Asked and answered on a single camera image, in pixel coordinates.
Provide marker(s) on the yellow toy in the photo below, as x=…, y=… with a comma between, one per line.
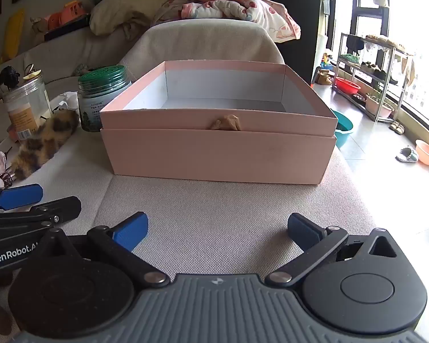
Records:
x=14, y=32

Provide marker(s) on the orange toy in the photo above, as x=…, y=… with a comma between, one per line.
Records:
x=62, y=16

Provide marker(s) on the pink cardboard box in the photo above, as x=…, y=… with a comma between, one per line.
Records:
x=218, y=123

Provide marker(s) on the cream pillow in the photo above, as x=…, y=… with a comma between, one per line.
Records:
x=125, y=16

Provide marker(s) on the dark flat board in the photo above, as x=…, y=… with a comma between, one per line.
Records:
x=68, y=28

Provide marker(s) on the tan ribbon tab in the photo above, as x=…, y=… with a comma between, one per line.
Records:
x=226, y=123

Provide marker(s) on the crumpled white tissue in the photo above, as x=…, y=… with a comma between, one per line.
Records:
x=67, y=100

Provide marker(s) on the pink plant pot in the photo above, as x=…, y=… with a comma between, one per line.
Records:
x=377, y=105

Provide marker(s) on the clear glass jar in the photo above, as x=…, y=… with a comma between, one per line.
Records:
x=23, y=110

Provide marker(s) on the red plastic basin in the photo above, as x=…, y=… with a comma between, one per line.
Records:
x=346, y=85

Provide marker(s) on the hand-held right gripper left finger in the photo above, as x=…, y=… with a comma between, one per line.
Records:
x=130, y=231

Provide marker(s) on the light slipper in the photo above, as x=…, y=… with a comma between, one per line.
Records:
x=407, y=155

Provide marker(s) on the pink floral blanket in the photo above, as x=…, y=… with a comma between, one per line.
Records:
x=236, y=7

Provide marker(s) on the black hair clip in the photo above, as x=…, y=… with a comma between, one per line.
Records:
x=7, y=77

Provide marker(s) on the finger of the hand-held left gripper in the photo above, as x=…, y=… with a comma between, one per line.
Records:
x=19, y=195
x=39, y=212

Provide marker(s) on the brown boots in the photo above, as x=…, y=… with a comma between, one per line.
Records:
x=323, y=77

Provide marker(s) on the metal keys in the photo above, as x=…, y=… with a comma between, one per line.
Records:
x=6, y=179

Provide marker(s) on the beige sandals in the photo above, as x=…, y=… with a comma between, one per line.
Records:
x=396, y=128

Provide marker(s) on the leopard print plush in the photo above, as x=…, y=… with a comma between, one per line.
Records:
x=44, y=139

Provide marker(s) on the green lid jar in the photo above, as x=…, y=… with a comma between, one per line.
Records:
x=100, y=93

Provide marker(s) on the small orange basin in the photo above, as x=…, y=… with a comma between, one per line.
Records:
x=426, y=153

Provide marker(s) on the teal plastic basin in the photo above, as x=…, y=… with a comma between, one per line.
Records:
x=343, y=128

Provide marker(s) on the metal shoe rack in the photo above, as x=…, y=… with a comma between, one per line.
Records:
x=396, y=75

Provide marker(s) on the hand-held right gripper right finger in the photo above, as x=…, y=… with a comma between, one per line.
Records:
x=302, y=231

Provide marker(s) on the beige cushion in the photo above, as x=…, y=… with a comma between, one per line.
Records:
x=200, y=43

